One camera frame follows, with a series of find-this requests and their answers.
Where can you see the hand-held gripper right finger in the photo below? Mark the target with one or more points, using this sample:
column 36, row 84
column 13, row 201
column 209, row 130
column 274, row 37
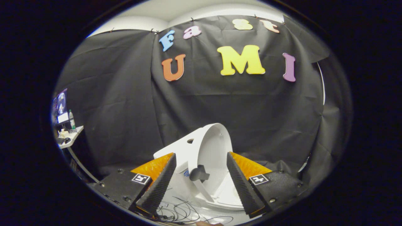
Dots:
column 245, row 188

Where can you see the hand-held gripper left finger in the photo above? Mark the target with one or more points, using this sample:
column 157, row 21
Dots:
column 158, row 185

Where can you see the white toilet bowl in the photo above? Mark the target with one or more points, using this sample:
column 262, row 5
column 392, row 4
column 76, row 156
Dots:
column 224, row 194

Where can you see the black backdrop cloth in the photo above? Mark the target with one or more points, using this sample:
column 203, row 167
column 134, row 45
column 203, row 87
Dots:
column 125, row 110

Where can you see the white side table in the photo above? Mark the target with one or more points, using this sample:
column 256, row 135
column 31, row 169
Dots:
column 75, row 133

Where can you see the plastic drink bottle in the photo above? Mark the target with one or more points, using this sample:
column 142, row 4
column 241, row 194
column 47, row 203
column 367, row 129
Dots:
column 72, row 121

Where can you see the computer monitor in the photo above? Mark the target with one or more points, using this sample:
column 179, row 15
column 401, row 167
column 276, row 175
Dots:
column 61, row 102

